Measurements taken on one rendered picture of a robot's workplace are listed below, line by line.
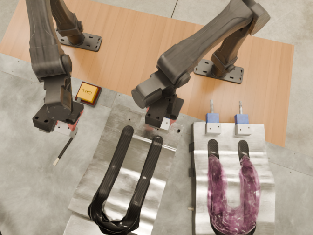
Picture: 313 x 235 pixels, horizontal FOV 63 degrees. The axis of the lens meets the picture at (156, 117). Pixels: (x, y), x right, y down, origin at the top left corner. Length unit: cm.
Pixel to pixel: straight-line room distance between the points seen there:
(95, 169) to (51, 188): 21
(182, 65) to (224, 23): 14
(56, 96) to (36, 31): 16
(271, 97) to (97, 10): 82
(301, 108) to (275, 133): 107
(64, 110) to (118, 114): 29
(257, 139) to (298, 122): 113
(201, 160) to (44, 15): 64
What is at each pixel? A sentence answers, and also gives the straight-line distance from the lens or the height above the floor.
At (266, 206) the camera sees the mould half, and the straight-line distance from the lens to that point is 96.
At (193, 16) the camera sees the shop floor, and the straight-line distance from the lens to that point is 222.
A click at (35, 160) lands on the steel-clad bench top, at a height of 80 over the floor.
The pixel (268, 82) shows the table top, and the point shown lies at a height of 80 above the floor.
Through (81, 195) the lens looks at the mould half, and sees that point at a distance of 85.
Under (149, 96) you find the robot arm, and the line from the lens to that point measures 64.
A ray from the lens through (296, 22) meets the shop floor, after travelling 247.
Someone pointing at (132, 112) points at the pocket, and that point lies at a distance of 93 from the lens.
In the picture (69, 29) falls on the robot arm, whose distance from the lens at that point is 101.
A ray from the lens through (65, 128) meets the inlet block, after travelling 85.
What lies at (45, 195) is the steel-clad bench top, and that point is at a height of 80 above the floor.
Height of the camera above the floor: 176
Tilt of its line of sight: 75 degrees down
